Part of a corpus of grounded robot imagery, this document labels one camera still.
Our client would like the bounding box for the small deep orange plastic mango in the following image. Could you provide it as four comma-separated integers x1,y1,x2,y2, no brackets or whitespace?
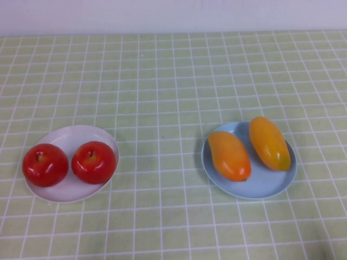
208,131,252,183

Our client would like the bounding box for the red plastic apple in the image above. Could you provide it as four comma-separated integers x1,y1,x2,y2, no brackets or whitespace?
71,140,117,185
22,143,69,187

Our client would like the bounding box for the large yellow-orange plastic mango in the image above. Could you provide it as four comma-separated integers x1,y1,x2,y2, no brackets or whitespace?
248,116,292,172

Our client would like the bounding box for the light blue round plastic plate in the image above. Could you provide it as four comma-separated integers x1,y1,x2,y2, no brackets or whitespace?
201,121,298,200

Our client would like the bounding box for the white round plastic plate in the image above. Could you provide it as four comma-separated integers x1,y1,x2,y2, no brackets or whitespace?
23,124,120,204

